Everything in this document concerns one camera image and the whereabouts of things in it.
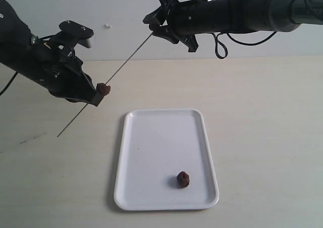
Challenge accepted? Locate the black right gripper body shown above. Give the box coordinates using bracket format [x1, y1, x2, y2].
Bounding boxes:
[159, 0, 198, 52]

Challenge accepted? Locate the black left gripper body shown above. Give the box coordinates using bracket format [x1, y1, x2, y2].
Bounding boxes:
[31, 33, 84, 103]

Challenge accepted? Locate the thin metal skewer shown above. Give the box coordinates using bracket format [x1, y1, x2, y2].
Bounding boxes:
[57, 33, 153, 138]

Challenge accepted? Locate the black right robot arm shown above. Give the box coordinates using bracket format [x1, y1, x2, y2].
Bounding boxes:
[143, 0, 322, 52]

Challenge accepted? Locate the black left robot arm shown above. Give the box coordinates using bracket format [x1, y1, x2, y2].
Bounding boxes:
[1, 0, 111, 106]

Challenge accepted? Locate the white rectangular plastic tray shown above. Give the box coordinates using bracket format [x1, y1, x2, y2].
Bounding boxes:
[114, 108, 219, 211]

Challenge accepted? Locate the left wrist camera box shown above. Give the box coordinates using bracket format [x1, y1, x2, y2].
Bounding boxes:
[59, 20, 94, 48]

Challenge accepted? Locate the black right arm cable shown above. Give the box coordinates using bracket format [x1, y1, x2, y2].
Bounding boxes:
[189, 0, 278, 60]

